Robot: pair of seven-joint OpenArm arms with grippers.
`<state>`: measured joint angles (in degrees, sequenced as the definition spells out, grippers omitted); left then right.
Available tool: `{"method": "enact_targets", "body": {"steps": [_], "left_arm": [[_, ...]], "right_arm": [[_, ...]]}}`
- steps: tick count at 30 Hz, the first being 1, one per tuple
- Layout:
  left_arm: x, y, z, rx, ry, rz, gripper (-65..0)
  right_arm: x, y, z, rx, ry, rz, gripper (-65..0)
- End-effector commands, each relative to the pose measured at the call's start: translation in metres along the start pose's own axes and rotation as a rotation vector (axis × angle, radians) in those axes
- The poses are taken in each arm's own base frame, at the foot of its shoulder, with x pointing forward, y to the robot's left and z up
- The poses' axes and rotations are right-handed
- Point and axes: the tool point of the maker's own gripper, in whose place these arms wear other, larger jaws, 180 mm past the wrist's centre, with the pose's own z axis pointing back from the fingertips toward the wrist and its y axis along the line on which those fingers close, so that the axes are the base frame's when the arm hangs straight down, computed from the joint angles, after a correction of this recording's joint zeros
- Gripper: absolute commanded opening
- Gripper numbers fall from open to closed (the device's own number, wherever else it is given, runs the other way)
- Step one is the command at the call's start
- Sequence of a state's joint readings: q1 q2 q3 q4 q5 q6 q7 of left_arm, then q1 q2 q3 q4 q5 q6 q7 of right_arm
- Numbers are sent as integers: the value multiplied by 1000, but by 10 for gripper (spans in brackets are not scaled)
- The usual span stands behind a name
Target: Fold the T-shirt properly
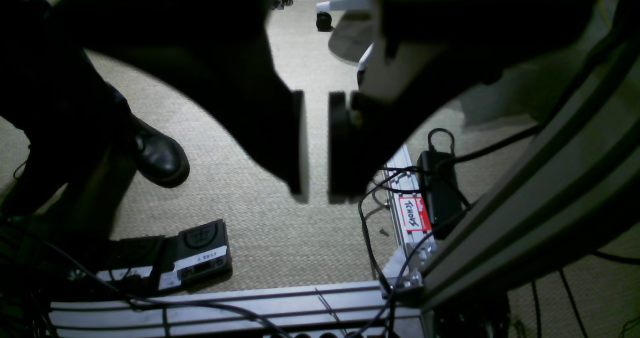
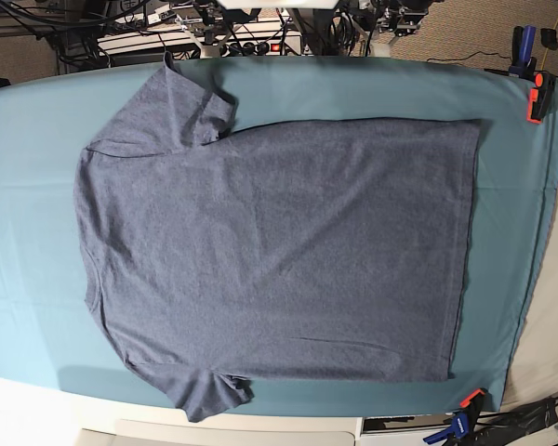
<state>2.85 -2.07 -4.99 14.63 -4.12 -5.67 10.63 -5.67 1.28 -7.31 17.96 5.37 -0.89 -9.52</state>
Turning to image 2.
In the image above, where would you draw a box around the blue-grey heathered T-shirt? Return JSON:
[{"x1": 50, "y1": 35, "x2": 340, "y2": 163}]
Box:
[{"x1": 73, "y1": 61, "x2": 480, "y2": 422}]

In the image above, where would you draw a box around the teal table cloth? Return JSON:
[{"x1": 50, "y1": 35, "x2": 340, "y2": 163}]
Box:
[{"x1": 0, "y1": 57, "x2": 558, "y2": 417}]

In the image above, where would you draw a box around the orange black clamp bottom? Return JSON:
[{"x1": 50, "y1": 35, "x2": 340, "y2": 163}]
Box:
[{"x1": 459, "y1": 388, "x2": 487, "y2": 418}]

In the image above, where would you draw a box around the blue spring clamp bottom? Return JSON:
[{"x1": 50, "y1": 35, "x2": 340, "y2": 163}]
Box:
[{"x1": 423, "y1": 413, "x2": 470, "y2": 445}]

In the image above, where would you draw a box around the blue spring clamp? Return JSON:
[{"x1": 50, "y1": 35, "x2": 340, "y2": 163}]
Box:
[
  {"x1": 423, "y1": 413, "x2": 470, "y2": 445},
  {"x1": 508, "y1": 25, "x2": 537, "y2": 80}
]

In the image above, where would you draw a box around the orange black clamp right edge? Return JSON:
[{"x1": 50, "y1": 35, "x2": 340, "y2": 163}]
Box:
[{"x1": 526, "y1": 72, "x2": 556, "y2": 124}]

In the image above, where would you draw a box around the blue spring clamp top right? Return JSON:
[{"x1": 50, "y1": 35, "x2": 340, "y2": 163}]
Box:
[{"x1": 508, "y1": 25, "x2": 537, "y2": 80}]

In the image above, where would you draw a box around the white power strip red switch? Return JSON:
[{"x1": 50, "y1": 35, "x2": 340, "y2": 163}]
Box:
[{"x1": 219, "y1": 35, "x2": 305, "y2": 58}]

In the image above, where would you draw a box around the yellow cable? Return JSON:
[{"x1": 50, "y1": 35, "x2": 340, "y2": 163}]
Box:
[{"x1": 541, "y1": 0, "x2": 558, "y2": 75}]

